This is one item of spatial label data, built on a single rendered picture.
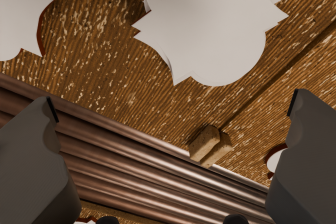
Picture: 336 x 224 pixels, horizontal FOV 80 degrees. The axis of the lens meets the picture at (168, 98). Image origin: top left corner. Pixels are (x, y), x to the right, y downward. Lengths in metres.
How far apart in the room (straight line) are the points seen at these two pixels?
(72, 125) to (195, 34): 0.26
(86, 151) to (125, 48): 0.23
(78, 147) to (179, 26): 0.30
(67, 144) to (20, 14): 0.24
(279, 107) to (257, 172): 0.15
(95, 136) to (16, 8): 0.22
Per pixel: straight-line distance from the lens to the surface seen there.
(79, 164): 0.46
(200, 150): 0.31
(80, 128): 0.38
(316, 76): 0.31
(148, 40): 0.20
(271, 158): 0.38
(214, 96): 0.28
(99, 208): 0.57
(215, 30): 0.19
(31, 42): 0.27
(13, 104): 0.39
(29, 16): 0.26
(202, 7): 0.19
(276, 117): 0.33
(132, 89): 0.27
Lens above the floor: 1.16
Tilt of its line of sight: 54 degrees down
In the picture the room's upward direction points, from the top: 178 degrees counter-clockwise
